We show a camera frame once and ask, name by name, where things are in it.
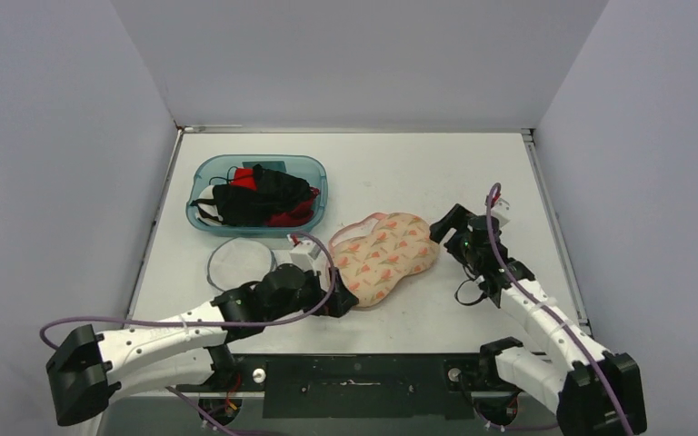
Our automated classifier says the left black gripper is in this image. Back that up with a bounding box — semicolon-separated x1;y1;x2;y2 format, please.
267;265;358;322

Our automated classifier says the peach floral padded bra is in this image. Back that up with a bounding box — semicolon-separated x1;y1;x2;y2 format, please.
328;213;440;308

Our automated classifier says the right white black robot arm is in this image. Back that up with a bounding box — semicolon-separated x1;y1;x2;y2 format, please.
430;204;648;435

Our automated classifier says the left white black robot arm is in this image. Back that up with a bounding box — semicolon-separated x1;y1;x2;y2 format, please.
45;263;359;427

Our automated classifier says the dark red lace bra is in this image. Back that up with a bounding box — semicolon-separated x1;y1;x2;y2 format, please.
265;187;320;228

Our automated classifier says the white black bra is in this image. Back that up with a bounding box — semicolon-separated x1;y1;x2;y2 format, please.
189;185;223;226

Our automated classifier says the teal plastic bin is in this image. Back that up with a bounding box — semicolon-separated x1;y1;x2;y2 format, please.
185;154;328;238

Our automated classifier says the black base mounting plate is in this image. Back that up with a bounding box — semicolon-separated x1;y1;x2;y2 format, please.
178;353;517;420

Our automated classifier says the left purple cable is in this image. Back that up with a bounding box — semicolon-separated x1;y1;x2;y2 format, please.
39;231;339;352

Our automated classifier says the purple cable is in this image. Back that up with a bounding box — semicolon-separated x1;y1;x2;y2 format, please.
39;231;339;352
485;183;636;436

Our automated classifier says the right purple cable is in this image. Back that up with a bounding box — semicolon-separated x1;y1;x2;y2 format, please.
485;183;636;436

